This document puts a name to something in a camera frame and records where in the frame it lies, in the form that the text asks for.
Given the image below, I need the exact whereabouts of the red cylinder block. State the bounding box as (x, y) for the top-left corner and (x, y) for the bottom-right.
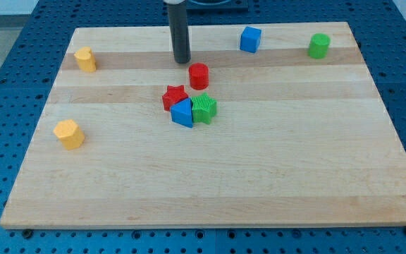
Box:
(188, 63), (209, 90)

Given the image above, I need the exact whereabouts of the green star block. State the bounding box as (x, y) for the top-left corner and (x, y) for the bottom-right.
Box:
(191, 92), (217, 124)

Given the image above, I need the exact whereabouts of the red star block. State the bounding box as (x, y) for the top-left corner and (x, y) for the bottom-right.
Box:
(162, 85), (188, 111)

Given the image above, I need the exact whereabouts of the blue triangle block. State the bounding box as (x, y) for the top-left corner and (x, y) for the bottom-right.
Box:
(170, 98), (193, 128)

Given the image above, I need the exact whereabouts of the light wooden board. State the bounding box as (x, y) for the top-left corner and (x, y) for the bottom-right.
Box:
(0, 22), (406, 229)

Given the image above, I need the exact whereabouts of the blue cube block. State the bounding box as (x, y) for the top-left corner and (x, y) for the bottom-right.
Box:
(240, 26), (262, 54)

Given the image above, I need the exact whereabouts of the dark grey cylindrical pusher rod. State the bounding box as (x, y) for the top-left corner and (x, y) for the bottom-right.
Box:
(164, 0), (191, 64)

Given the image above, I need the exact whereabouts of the yellow hexagon block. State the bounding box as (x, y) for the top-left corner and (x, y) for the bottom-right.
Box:
(53, 119), (85, 150)

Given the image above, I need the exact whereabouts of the yellow heart block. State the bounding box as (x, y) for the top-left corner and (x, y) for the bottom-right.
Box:
(73, 47), (97, 73)

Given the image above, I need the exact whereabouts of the green cylinder block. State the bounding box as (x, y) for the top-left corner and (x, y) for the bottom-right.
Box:
(307, 33), (331, 59)

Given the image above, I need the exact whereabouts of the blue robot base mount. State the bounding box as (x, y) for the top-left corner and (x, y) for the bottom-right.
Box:
(187, 0), (249, 11)

